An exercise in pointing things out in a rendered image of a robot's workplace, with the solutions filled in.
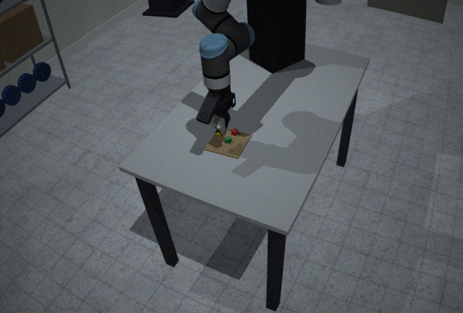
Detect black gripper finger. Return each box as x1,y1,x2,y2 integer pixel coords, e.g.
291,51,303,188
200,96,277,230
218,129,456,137
210,114,221,133
219,110,231,137

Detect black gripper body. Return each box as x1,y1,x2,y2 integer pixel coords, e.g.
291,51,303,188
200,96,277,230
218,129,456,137
208,85,236,117

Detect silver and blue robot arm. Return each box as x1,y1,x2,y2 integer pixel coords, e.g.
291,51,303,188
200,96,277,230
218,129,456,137
192,0,255,124

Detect tan mat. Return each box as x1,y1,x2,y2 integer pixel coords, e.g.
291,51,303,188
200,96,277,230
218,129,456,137
204,129,252,159

